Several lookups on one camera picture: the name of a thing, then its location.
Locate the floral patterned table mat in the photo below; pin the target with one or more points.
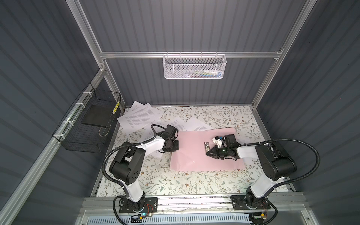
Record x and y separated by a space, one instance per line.
156 178

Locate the pens in white basket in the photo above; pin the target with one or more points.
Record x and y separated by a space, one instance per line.
206 74

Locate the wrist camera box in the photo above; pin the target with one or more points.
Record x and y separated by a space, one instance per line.
220 141
171 132

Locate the horizontal aluminium frame bar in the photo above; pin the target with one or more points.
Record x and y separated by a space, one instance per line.
160 55

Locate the metal folder clip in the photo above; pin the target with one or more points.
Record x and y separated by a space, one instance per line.
206 146

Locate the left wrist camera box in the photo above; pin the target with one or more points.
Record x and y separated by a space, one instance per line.
171 132

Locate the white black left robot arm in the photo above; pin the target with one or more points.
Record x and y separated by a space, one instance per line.
123 164

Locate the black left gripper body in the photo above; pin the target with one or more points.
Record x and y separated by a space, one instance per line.
173 146

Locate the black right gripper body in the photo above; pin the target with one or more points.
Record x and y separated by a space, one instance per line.
223 152

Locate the black wire basket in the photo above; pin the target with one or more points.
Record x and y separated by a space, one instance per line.
75 136

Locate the black foam pad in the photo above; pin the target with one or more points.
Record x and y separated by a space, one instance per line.
98 116

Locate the white vented cable duct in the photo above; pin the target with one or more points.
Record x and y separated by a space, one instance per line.
182 219

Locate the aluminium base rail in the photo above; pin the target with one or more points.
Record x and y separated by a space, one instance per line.
186 203

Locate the yellow marker pen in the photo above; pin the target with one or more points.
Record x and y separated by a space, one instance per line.
116 107

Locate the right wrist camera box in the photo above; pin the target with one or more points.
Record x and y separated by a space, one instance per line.
220 141

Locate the aluminium corner frame post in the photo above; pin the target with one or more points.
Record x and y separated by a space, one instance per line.
92 42

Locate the pink file folder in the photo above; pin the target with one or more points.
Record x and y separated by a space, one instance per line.
191 156

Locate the white wire mesh basket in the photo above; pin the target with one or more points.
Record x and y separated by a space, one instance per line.
178 68

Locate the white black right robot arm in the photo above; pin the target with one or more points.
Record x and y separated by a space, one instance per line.
275 161

